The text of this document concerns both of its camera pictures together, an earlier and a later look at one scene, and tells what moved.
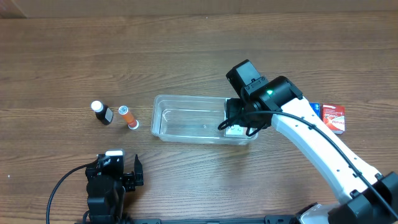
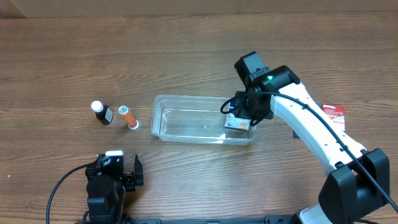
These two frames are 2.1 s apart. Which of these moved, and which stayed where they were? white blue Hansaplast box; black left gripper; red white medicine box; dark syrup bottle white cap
Moved: white blue Hansaplast box
Stayed: red white medicine box; black left gripper; dark syrup bottle white cap
